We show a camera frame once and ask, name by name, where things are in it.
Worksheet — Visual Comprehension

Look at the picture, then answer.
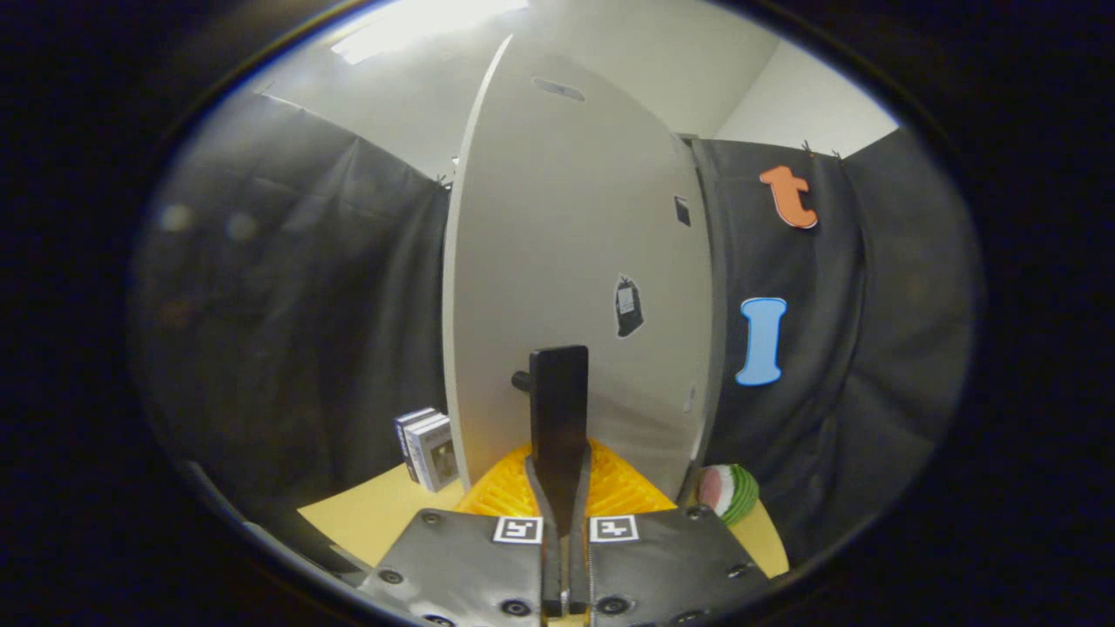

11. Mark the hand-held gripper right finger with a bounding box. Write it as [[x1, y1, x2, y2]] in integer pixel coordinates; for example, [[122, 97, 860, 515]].
[[562, 440, 776, 627]]

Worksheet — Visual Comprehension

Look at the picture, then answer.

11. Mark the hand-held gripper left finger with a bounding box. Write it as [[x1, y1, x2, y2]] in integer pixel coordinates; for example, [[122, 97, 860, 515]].
[[362, 444, 567, 627]]

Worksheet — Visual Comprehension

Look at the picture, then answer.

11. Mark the black door handle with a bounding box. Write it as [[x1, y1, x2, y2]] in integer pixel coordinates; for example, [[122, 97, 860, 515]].
[[512, 345, 591, 536]]

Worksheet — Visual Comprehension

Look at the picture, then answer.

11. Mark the white shoe cabinet door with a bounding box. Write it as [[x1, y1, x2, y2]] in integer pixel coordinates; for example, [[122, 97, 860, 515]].
[[442, 35, 715, 502]]

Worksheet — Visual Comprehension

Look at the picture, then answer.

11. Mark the grey cover book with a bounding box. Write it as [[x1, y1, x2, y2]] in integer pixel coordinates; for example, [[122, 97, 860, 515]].
[[406, 415, 461, 493]]

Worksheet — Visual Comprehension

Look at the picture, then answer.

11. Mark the watermelon slice toy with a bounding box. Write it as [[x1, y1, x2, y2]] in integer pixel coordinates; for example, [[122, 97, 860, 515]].
[[694, 463, 760, 527]]

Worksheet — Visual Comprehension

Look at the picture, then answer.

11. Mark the blue cover book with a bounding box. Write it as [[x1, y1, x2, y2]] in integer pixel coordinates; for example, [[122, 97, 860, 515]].
[[394, 408, 436, 482]]

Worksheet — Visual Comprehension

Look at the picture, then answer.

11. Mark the black backdrop cloth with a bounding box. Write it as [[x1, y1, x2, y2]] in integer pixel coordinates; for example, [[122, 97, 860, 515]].
[[131, 91, 985, 567]]

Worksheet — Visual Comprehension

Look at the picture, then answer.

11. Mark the long ceiling light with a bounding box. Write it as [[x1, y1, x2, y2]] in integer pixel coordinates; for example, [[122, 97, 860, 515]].
[[331, 0, 528, 66]]

